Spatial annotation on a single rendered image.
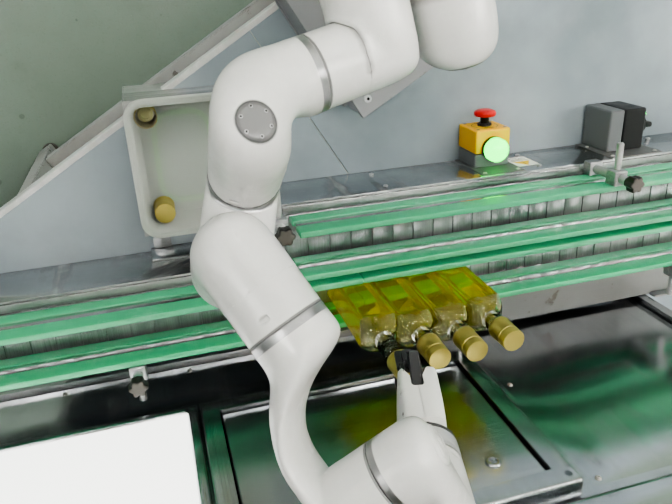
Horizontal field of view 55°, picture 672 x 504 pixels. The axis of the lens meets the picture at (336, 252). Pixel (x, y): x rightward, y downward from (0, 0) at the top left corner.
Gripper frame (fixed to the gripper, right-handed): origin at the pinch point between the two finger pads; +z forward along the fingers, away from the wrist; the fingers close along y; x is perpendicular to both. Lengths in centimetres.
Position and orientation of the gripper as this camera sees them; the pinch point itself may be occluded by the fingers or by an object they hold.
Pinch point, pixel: (407, 373)
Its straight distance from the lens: 89.3
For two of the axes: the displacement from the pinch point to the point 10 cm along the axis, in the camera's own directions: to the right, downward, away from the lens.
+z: -0.3, -4.0, 9.2
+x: -10.0, 0.5, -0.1
